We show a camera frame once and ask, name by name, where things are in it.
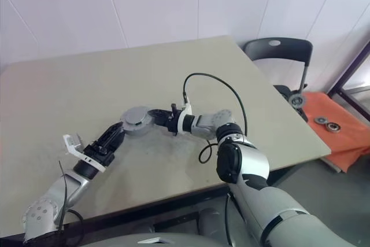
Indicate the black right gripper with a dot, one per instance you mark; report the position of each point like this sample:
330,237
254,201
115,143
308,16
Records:
173,122

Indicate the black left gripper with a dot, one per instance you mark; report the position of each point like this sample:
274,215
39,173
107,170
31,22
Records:
99,153

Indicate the silver motor housing copper windings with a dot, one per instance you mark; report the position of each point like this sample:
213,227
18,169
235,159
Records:
136,131

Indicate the silver ribbed motor lid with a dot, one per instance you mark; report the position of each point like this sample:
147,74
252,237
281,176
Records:
135,116

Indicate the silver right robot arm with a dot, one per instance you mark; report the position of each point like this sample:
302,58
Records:
245,160

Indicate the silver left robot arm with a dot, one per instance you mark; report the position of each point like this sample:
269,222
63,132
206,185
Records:
43,206

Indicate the grey round motor part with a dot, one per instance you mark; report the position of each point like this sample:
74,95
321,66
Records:
297,101

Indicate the silver grey robot torso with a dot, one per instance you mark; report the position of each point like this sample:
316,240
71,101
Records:
115,241

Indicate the black plastic chair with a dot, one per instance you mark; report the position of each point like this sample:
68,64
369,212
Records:
283,48

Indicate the orange cloth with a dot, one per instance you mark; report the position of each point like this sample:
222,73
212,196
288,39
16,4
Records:
347,145

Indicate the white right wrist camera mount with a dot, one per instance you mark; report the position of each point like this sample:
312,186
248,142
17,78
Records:
182,114

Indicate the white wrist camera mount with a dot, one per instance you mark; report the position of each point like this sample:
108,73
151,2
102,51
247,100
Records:
72,143
182,114

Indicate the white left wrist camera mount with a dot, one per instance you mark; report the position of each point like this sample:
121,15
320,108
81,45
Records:
72,143

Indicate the black table frame bar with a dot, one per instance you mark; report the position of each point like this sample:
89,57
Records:
176,221

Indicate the black metal frame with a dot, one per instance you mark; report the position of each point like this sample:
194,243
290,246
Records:
347,76

